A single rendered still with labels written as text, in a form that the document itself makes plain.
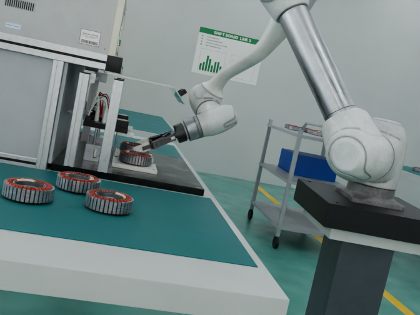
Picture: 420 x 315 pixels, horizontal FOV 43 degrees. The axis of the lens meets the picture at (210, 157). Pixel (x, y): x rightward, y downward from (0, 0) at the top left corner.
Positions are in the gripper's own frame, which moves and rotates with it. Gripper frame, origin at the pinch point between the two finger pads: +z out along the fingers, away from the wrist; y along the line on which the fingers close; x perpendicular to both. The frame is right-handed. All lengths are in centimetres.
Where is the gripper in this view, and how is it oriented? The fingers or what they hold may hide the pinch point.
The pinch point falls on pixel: (135, 148)
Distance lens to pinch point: 208.1
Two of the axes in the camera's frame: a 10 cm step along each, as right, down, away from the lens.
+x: -3.1, -9.3, -1.9
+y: -1.5, -1.4, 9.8
